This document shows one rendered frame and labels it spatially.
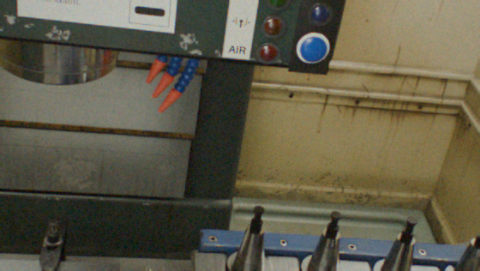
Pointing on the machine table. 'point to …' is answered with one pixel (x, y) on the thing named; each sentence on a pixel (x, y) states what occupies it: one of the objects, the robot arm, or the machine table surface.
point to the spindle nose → (56, 63)
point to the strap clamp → (50, 257)
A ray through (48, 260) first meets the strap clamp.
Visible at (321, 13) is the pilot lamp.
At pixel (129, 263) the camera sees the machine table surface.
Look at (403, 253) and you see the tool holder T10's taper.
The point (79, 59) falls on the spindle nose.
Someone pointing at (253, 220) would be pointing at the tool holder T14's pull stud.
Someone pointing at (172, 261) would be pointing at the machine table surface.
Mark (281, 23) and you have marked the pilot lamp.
